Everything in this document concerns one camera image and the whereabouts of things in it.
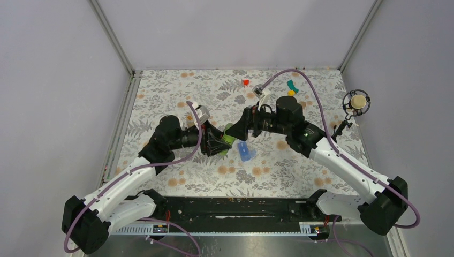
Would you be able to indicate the floral patterned table mat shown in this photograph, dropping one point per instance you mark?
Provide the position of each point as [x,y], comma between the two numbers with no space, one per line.
[276,170]

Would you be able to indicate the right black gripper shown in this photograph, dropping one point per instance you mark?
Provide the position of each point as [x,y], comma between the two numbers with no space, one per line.
[251,116]

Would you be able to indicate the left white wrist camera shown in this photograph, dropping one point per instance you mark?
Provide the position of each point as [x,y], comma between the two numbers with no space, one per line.
[202,113]

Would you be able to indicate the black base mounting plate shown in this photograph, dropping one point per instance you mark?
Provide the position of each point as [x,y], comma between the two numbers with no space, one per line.
[239,214]

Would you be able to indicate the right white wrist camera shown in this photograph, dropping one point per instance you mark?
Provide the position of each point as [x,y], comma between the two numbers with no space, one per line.
[262,95]

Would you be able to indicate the blue weekly pill organizer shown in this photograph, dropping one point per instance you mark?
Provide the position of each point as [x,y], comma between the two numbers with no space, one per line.
[246,154]

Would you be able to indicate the slotted grey cable duct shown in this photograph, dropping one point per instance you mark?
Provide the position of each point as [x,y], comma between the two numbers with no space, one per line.
[161,229]

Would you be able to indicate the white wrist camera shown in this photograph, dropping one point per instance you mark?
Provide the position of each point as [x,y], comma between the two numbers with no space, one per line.
[262,95]
[202,113]

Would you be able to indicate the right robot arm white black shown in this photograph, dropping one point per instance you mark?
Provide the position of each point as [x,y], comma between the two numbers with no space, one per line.
[381,201]

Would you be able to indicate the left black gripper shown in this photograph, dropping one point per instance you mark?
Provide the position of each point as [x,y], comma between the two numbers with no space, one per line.
[210,148]

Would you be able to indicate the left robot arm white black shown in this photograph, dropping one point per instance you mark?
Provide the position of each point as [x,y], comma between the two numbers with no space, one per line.
[89,221]

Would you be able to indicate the microphone on tripod stand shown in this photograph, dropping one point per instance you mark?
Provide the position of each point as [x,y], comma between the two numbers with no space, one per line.
[355,103]

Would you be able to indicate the white cap pill bottle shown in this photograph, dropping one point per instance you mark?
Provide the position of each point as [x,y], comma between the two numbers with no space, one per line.
[191,121]

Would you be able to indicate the teal curved block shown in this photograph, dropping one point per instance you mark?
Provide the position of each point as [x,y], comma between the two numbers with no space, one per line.
[291,86]

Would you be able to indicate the green pill bottle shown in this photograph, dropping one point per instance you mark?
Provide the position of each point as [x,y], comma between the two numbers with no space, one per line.
[227,138]

